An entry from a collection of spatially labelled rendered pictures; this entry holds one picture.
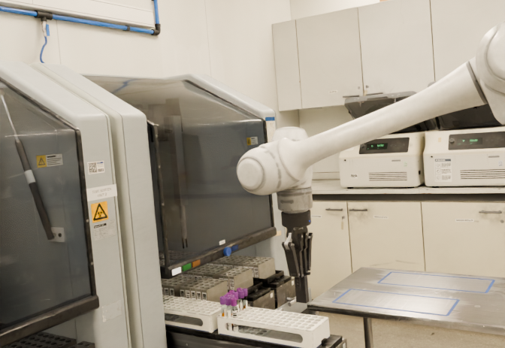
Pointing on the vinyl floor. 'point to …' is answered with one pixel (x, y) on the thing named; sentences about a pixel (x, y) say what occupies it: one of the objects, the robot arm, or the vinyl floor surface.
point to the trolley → (417, 300)
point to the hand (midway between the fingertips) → (301, 288)
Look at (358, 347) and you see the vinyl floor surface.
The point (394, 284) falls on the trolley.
